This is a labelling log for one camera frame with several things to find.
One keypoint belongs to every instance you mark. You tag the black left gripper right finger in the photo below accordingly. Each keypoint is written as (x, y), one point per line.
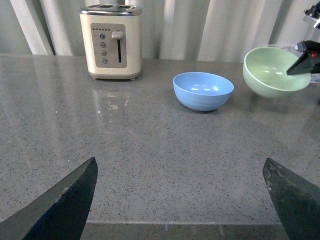
(295, 199)

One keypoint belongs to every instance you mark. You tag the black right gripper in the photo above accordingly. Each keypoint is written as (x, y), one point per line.
(309, 61)

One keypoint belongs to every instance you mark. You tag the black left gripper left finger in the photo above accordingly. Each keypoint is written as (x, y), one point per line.
(58, 214)

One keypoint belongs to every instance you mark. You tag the green plastic bowl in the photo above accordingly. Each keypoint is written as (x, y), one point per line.
(265, 73)

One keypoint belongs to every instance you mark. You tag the blue plastic bowl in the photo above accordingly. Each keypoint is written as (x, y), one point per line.
(202, 91)

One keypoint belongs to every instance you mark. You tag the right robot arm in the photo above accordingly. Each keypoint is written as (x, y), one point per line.
(312, 16)

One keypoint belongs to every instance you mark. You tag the white pleated curtain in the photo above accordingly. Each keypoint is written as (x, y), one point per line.
(202, 30)

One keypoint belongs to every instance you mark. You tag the cream four-slot toaster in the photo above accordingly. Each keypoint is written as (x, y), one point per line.
(112, 37)

